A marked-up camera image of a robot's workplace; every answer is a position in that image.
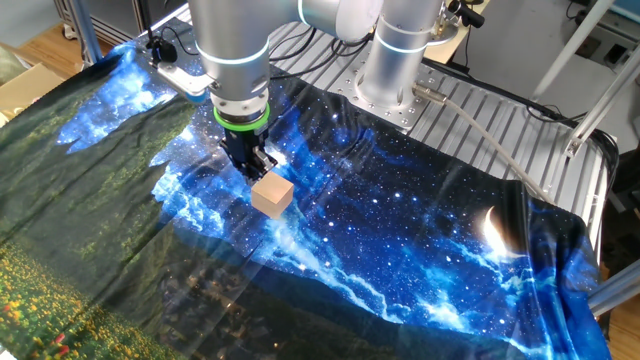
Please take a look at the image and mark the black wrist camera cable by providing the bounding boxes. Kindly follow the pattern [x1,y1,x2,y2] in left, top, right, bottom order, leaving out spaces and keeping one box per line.
[142,0,201,67]

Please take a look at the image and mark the black curved cable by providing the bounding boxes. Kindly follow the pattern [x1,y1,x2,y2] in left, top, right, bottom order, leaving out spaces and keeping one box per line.
[269,27,319,62]

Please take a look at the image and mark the thin white aluminium frame bar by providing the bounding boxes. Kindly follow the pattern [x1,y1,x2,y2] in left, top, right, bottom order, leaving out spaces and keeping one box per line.
[530,0,617,103]

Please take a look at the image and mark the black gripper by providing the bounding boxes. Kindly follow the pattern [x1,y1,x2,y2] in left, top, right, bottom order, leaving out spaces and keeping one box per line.
[219,125,279,180]

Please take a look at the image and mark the ridged aluminium rack frame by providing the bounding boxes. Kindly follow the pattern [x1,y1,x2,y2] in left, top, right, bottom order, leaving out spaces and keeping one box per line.
[52,0,151,46]

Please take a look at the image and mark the aluminium frame bar with bracket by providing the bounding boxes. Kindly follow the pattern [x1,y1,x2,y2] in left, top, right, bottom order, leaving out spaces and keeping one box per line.
[563,54,640,159]

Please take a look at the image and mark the beige wooden board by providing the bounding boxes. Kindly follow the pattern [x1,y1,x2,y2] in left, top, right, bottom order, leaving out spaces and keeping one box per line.
[424,0,494,65]

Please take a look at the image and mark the starry sky landscape printed cloth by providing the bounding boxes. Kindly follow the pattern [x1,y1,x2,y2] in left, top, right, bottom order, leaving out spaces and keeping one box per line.
[0,19,614,360]

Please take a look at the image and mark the olive grey fabric bag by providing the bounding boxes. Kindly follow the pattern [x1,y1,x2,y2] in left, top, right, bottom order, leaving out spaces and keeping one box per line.
[0,43,31,86]

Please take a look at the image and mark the black camera on mount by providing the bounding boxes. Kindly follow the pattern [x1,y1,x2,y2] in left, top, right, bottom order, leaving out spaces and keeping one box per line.
[446,0,486,29]

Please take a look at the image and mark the brown cardboard box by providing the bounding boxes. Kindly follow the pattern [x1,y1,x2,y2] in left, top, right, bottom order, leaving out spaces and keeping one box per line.
[0,62,66,121]

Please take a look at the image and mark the small wooden cube block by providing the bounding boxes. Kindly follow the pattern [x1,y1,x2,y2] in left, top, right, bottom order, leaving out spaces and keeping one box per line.
[250,171,295,220]

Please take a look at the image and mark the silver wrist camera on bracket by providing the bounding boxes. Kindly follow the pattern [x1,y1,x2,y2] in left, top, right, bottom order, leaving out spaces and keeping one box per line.
[155,62,221,105]

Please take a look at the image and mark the black cable bundle at table edge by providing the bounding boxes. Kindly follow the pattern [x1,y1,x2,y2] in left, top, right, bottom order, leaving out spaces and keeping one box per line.
[524,102,621,251]

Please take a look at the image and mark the green wrist flange ring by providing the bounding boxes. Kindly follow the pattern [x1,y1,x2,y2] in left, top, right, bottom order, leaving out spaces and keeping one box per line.
[213,102,272,133]

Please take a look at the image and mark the blue grey aluminium post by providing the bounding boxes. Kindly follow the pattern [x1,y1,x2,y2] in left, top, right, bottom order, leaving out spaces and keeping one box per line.
[67,0,104,66]

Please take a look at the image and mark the grey equipment box with sockets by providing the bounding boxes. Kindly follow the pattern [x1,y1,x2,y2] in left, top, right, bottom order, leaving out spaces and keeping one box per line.
[564,0,640,76]

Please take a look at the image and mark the thick aluminium profile beam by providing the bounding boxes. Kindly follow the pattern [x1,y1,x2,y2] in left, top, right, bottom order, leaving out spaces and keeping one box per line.
[587,259,640,317]

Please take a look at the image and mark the coiled black cable bundle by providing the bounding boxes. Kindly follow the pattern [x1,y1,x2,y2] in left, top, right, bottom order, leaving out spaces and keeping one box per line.
[269,37,376,81]

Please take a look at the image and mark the silver robot base mounting plate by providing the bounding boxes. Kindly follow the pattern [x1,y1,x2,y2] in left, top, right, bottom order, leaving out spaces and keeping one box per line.
[332,62,449,132]

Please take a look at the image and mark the grey cable with metal connector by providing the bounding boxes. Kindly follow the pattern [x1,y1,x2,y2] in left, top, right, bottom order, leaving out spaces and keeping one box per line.
[412,82,554,204]

